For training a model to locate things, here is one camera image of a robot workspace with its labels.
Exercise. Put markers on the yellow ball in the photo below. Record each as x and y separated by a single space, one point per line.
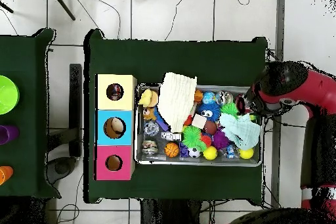
210 153
246 153

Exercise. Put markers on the colourful patterned cloth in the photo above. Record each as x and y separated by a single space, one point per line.
115 91

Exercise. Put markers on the dark green side table cloth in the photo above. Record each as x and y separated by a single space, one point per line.
23 50

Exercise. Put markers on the orange basketball toy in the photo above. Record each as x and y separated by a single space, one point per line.
172 150

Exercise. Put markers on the black upright panel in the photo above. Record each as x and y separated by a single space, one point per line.
75 103

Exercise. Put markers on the black tripod leg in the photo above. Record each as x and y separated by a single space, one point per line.
6 7
63 4

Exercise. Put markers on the green spiky ball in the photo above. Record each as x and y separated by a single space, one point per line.
229 109
193 137

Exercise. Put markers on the yellow plush duck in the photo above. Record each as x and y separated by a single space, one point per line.
147 98

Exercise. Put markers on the grey rounded stand base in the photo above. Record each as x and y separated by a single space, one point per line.
61 167

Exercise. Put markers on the globe print ball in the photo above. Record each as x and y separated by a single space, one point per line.
208 98

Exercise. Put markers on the shallow mesh bin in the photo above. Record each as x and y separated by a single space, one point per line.
170 161

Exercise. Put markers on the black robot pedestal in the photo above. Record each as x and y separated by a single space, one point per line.
170 213

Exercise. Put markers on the wooden box with three holes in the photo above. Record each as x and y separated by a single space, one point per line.
105 155

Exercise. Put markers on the orange cup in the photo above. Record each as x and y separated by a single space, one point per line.
5 175

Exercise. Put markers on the cream waffle cloth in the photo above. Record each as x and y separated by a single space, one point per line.
176 100

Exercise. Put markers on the blue spiky ball with eyes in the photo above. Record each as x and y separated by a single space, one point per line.
213 107

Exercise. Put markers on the small soccer ball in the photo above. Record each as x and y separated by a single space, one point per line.
194 152

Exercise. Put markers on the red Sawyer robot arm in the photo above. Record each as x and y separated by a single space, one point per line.
315 92

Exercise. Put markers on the lime green bowl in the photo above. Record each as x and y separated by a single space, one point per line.
8 95

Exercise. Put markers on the purple cup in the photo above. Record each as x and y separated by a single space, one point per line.
8 134

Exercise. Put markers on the mint waffle cloth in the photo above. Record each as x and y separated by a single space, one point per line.
244 132

